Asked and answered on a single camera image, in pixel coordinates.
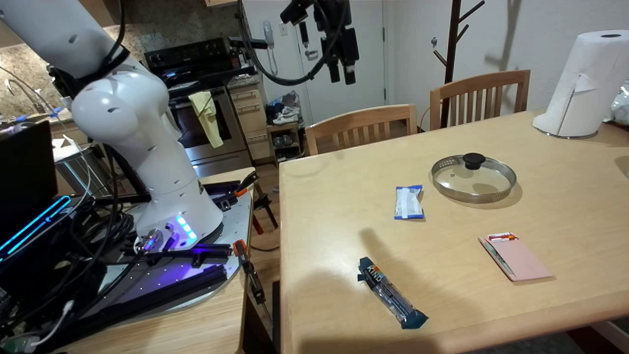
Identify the white plastic bag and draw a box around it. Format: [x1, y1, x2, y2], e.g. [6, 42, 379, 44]
[607, 83, 629, 128]

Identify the wooden drawer cabinet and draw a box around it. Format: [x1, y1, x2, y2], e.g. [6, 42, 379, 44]
[228, 77, 277, 166]

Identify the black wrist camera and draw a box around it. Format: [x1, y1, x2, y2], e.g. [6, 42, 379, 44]
[281, 0, 315, 28]

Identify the white paper towel roll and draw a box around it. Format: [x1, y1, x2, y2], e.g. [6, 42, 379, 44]
[531, 28, 629, 140]

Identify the white and blue packet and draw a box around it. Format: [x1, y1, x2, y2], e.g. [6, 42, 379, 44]
[393, 183, 427, 223]

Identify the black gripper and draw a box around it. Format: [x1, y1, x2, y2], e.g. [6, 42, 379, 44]
[313, 0, 360, 87]

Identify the glass lid with black knob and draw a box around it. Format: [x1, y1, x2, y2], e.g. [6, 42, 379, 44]
[429, 152, 519, 205]

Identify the low shoe shelf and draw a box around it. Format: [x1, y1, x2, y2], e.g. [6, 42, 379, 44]
[263, 121, 309, 162]

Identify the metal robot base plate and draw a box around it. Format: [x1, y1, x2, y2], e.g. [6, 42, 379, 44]
[77, 185, 254, 317]

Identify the yellow hanging towel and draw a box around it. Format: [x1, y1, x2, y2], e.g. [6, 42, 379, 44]
[187, 91, 226, 150]

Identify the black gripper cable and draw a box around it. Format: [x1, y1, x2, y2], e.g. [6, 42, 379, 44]
[238, 0, 346, 87]

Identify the black box with blue light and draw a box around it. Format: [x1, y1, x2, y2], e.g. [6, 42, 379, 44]
[0, 193, 75, 264]

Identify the pair of sneakers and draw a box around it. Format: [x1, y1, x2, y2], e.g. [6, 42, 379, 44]
[269, 91, 303, 128]

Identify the white door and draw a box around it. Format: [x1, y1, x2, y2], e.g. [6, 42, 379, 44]
[277, 0, 389, 126]

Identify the black steel oven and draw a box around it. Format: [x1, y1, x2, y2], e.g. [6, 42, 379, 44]
[144, 38, 236, 176]

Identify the black clamp with red handle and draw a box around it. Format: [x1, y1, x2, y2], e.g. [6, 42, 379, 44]
[232, 239, 267, 307]

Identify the black monitor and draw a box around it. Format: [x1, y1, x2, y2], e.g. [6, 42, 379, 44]
[0, 121, 59, 242]

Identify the dark wooden coat rack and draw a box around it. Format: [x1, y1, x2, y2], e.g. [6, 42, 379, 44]
[431, 0, 489, 130]

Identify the black door handle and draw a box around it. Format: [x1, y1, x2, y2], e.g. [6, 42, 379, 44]
[297, 18, 320, 64]

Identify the black and orange tool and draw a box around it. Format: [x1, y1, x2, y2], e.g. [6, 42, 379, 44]
[203, 172, 260, 213]

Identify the light wooden slatted chair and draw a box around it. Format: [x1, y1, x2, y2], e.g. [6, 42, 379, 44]
[303, 103, 419, 158]
[429, 69, 533, 132]

